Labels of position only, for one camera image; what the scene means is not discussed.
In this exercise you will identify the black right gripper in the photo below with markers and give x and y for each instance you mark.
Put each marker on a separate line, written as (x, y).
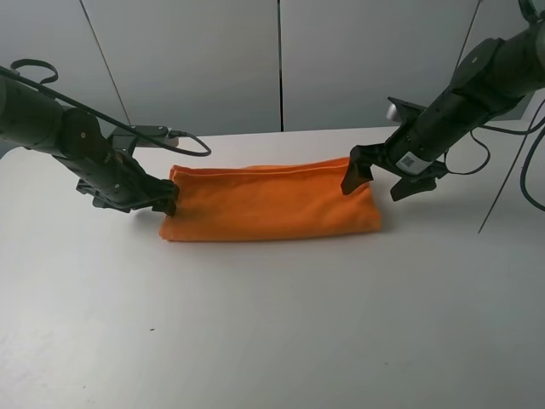
(416, 175)

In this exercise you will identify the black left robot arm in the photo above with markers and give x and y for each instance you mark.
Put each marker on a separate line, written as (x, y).
(105, 166)

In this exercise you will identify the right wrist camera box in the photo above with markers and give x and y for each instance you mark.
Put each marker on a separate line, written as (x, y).
(401, 111)

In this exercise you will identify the orange terry towel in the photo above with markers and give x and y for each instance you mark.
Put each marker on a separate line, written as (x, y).
(271, 202)

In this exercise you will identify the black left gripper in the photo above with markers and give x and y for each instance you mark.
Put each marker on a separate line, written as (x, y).
(127, 191)

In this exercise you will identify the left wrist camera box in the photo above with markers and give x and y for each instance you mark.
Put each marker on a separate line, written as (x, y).
(126, 140)

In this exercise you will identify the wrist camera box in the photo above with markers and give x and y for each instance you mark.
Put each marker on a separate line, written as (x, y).
(126, 140)
(401, 111)

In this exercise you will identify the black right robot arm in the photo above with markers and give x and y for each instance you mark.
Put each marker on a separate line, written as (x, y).
(493, 78)

